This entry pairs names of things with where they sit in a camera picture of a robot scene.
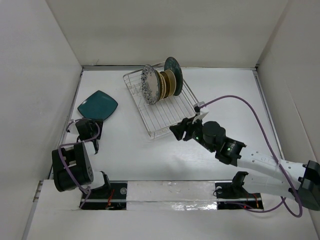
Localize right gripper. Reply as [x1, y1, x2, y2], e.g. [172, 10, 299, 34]
[169, 114, 215, 153]

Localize square teal plate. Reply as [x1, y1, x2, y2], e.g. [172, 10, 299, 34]
[77, 90, 118, 121]

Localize brown gold patterned plate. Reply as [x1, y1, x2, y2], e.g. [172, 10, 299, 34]
[160, 71, 170, 98]

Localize plain cream plate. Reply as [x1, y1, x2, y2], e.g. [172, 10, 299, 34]
[164, 69, 177, 97]

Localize blue floral white plate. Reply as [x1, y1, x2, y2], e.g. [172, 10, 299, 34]
[141, 64, 160, 105]

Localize cream plate with characters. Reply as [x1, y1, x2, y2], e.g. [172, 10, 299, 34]
[160, 74, 167, 100]

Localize round teal plate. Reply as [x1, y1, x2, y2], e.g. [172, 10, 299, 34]
[164, 56, 184, 96]

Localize yellow plate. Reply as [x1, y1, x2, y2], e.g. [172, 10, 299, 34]
[156, 71, 162, 101]

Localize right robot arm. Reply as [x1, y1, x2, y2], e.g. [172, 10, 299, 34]
[169, 118, 320, 211]

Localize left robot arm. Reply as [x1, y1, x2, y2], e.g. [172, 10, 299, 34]
[51, 118, 104, 195]

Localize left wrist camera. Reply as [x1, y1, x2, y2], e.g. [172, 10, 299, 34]
[65, 119, 79, 135]

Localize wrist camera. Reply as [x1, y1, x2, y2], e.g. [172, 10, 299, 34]
[65, 119, 79, 135]
[192, 101, 209, 123]

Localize wire dish rack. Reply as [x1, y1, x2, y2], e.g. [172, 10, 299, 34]
[123, 68, 199, 138]

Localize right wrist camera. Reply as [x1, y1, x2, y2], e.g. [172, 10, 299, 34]
[192, 101, 209, 123]

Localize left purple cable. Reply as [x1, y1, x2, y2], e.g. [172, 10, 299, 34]
[57, 119, 102, 210]

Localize purple cable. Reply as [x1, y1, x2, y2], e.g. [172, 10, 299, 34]
[197, 94, 303, 218]
[57, 119, 102, 210]

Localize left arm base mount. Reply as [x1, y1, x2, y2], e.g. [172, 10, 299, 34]
[79, 181, 128, 211]

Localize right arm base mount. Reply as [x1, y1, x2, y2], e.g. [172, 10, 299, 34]
[212, 171, 264, 210]

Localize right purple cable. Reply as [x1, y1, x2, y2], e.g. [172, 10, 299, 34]
[197, 94, 303, 218]

